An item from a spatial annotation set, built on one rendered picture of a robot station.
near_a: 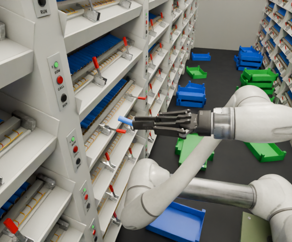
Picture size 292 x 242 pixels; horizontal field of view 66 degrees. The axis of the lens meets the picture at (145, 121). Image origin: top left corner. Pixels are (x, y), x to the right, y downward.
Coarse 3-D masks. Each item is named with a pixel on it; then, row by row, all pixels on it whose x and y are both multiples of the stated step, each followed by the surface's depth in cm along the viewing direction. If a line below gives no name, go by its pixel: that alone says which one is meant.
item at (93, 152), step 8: (128, 72) 115; (128, 80) 116; (136, 80) 116; (144, 80) 115; (136, 88) 115; (136, 96) 110; (120, 104) 100; (128, 104) 102; (112, 112) 94; (120, 112) 96; (128, 112) 105; (112, 120) 90; (104, 136) 82; (112, 136) 88; (88, 144) 76; (96, 144) 78; (104, 144) 79; (88, 152) 74; (96, 152) 75; (88, 160) 67; (96, 160) 77
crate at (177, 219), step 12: (180, 204) 138; (168, 216) 136; (180, 216) 136; (192, 216) 136; (156, 228) 125; (168, 228) 130; (180, 228) 130; (192, 228) 130; (180, 240) 122; (192, 240) 124
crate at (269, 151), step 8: (248, 144) 189; (256, 144) 194; (264, 144) 194; (272, 144) 188; (256, 152) 179; (264, 152) 185; (272, 152) 185; (280, 152) 180; (264, 160) 175; (272, 160) 176
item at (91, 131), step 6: (132, 84) 115; (126, 90) 106; (120, 96) 100; (114, 102) 95; (108, 108) 91; (102, 114) 87; (108, 114) 91; (96, 120) 83; (102, 120) 84; (96, 126) 81; (90, 132) 78; (84, 138) 75; (84, 144) 74
